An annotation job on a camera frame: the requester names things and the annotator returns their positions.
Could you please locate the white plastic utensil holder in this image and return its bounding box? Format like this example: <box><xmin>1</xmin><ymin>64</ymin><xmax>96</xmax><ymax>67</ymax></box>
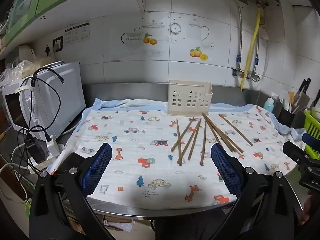
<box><xmin>167</xmin><ymin>80</ymin><xmax>213</xmax><ymax>116</ymax></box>

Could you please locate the black wall socket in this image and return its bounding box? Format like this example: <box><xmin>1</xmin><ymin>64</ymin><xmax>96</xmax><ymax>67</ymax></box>
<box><xmin>52</xmin><ymin>36</ymin><xmax>64</xmax><ymax>53</ymax></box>

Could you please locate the white wall notice sticker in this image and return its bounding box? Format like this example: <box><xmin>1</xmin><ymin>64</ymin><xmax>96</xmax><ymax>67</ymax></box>
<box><xmin>64</xmin><ymin>22</ymin><xmax>90</xmax><ymax>43</ymax></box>

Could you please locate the light blue bottle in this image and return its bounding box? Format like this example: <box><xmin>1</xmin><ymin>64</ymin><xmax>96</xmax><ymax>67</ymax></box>
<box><xmin>264</xmin><ymin>97</ymin><xmax>276</xmax><ymax>113</ymax></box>

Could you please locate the black cable bundle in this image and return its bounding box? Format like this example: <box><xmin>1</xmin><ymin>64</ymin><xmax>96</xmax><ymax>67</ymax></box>
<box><xmin>17</xmin><ymin>67</ymin><xmax>66</xmax><ymax>144</ymax></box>

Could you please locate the white cable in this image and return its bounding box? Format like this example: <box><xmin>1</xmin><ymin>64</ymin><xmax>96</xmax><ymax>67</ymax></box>
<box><xmin>0</xmin><ymin>162</ymin><xmax>32</xmax><ymax>202</ymax></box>

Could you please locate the printed cartoon blanket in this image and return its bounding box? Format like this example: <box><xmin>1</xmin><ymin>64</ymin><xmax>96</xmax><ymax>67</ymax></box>
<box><xmin>47</xmin><ymin>98</ymin><xmax>307</xmax><ymax>211</ymax></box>

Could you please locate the pile of wooden chopsticks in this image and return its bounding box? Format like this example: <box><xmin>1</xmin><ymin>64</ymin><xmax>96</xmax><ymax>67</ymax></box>
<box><xmin>171</xmin><ymin>112</ymin><xmax>254</xmax><ymax>167</ymax></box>

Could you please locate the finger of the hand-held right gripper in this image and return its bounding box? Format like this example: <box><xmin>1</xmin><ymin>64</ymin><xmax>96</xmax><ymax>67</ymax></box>
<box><xmin>302</xmin><ymin>132</ymin><xmax>320</xmax><ymax>147</ymax></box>
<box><xmin>283</xmin><ymin>141</ymin><xmax>312</xmax><ymax>161</ymax></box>

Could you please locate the person's right hand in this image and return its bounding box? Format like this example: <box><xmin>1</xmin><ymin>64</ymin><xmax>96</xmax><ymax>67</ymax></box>
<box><xmin>300</xmin><ymin>189</ymin><xmax>320</xmax><ymax>226</ymax></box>

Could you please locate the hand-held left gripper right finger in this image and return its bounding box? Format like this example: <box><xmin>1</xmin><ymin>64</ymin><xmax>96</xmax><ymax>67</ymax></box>
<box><xmin>211</xmin><ymin>144</ymin><xmax>307</xmax><ymax>240</ymax></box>

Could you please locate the black handled kitchen knife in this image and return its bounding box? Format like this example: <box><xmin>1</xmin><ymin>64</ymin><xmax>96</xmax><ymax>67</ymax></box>
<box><xmin>293</xmin><ymin>78</ymin><xmax>312</xmax><ymax>107</ymax></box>

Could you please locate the metal water valve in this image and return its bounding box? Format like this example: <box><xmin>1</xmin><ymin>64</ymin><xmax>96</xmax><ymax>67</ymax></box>
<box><xmin>247</xmin><ymin>71</ymin><xmax>261</xmax><ymax>82</ymax></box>
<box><xmin>231</xmin><ymin>67</ymin><xmax>245</xmax><ymax>79</ymax></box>

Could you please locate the white charger plug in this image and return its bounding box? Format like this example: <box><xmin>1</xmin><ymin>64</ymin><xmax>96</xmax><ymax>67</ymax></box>
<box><xmin>46</xmin><ymin>135</ymin><xmax>60</xmax><ymax>157</ymax></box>

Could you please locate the black utensil cup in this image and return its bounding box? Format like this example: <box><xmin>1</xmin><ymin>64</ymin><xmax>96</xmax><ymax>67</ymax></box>
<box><xmin>278</xmin><ymin>105</ymin><xmax>297</xmax><ymax>128</ymax></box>

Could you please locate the person's dark clothing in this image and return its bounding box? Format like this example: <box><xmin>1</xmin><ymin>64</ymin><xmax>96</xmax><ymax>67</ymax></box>
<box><xmin>151</xmin><ymin>209</ymin><xmax>227</xmax><ymax>240</ymax></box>

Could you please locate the clear plastic bag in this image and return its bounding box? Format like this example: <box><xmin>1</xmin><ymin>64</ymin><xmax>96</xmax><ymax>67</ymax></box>
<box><xmin>0</xmin><ymin>59</ymin><xmax>38</xmax><ymax>87</ymax></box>

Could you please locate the yellow gas hose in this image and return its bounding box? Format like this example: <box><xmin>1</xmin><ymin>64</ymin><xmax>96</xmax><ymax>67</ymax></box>
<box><xmin>239</xmin><ymin>7</ymin><xmax>262</xmax><ymax>92</ymax></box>

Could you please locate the green wall cabinet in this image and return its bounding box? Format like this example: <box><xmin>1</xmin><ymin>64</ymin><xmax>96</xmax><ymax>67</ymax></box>
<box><xmin>0</xmin><ymin>0</ymin><xmax>140</xmax><ymax>53</ymax></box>

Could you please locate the long braided metal hose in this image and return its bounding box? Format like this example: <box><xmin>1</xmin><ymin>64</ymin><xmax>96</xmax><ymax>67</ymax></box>
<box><xmin>230</xmin><ymin>0</ymin><xmax>244</xmax><ymax>71</ymax></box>

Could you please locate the white power strip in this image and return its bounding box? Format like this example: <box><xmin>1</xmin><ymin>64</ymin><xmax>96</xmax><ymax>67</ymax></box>
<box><xmin>27</xmin><ymin>142</ymin><xmax>66</xmax><ymax>174</ymax></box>

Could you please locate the white microwave oven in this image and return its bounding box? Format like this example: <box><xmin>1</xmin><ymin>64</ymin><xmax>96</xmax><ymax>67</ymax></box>
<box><xmin>2</xmin><ymin>61</ymin><xmax>87</xmax><ymax>140</ymax></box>

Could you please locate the black power adapter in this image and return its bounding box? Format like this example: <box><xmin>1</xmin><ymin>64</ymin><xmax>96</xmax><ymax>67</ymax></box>
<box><xmin>26</xmin><ymin>142</ymin><xmax>48</xmax><ymax>164</ymax></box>

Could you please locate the green plastic basket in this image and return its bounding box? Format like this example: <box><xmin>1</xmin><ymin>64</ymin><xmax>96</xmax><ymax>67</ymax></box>
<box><xmin>303</xmin><ymin>109</ymin><xmax>320</xmax><ymax>160</ymax></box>

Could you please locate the white electric kettle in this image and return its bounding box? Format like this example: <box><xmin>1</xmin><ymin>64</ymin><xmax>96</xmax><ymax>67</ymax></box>
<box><xmin>18</xmin><ymin>44</ymin><xmax>36</xmax><ymax>63</ymax></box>

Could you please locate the short braided metal hose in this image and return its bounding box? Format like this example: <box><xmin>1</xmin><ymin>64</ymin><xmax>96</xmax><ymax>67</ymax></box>
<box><xmin>252</xmin><ymin>24</ymin><xmax>267</xmax><ymax>77</ymax></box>

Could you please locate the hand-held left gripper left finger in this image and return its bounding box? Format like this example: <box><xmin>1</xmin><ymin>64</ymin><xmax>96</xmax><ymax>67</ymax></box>
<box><xmin>29</xmin><ymin>143</ymin><xmax>115</xmax><ymax>240</ymax></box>

